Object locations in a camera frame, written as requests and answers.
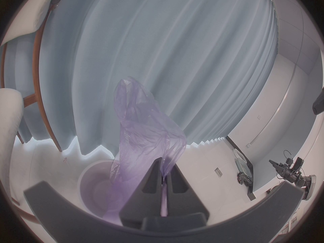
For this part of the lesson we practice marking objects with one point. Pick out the white trash bin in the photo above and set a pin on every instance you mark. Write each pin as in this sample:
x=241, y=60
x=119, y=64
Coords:
x=88, y=186

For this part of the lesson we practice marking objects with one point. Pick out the white cushioned wooden chair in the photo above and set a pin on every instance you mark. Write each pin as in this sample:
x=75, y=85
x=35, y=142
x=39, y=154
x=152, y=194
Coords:
x=15, y=135

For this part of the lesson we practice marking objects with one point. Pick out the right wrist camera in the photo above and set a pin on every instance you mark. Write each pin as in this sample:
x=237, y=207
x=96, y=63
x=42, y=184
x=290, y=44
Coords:
x=289, y=161

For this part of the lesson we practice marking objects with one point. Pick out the crumpled black plastic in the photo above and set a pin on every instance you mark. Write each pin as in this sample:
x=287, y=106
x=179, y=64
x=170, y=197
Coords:
x=243, y=178

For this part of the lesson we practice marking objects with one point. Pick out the pale blue curtain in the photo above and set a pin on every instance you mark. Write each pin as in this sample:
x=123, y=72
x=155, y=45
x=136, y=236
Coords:
x=177, y=59

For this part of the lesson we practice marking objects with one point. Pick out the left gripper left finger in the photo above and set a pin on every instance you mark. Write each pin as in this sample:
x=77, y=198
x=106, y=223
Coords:
x=138, y=206

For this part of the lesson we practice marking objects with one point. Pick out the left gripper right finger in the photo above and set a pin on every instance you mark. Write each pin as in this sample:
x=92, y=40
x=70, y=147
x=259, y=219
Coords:
x=188, y=204

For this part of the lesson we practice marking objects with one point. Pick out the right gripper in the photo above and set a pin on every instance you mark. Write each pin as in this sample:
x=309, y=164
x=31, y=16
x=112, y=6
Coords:
x=286, y=173

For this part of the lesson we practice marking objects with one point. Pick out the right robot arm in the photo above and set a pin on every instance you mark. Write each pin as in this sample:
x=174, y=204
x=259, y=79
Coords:
x=311, y=183

